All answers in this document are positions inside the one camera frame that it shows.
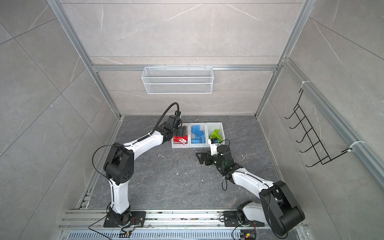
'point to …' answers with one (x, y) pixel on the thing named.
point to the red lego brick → (183, 140)
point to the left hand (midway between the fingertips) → (179, 123)
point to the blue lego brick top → (198, 133)
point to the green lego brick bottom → (216, 134)
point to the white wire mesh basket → (177, 80)
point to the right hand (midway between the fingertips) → (201, 152)
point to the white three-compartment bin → (208, 128)
